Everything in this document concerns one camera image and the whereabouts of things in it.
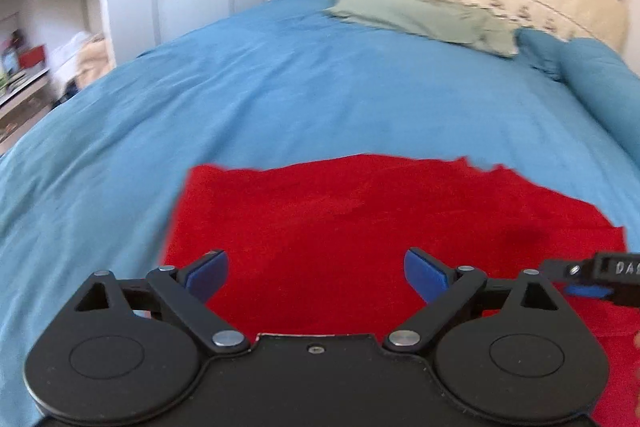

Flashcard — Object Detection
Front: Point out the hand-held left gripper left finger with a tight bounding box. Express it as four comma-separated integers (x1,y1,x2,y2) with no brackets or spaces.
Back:
75,250,251,355

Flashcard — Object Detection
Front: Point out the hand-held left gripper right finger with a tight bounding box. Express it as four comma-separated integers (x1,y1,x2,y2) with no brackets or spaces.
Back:
382,248,571,351

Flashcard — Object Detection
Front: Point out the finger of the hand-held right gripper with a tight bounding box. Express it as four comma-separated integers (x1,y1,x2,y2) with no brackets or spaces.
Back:
540,258,612,301

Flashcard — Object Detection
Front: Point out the red cloth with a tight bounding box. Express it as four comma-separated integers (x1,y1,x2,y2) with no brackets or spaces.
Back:
164,153,640,427

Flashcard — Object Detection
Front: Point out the blue bed sheet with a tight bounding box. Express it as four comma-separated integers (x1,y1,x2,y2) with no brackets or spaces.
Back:
0,0,640,427

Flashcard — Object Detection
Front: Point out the blue bolster pillow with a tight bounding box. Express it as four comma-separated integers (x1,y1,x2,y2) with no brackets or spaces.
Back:
517,28,640,150

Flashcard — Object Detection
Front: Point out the beige cloth bundle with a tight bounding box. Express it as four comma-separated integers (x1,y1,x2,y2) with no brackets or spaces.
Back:
76,34,114,88

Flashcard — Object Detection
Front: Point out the green pillow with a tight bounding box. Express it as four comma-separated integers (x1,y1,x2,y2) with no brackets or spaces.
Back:
325,0,521,58

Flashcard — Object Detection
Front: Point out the red box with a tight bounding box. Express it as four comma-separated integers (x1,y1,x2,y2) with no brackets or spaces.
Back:
20,46,48,68

